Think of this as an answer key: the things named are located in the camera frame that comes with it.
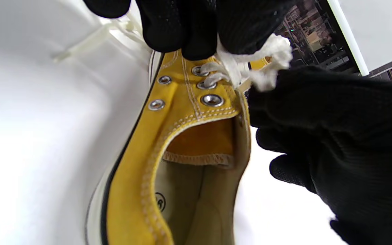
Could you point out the person's left hand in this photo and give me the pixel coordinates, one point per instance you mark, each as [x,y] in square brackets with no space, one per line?
[182,23]

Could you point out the person's right hand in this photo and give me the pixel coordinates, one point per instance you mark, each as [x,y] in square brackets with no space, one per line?
[352,136]

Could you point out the dark framed window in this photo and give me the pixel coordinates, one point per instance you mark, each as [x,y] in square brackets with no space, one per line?
[311,34]

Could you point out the short white roller blind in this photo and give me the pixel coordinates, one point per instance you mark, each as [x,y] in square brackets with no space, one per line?
[379,27]

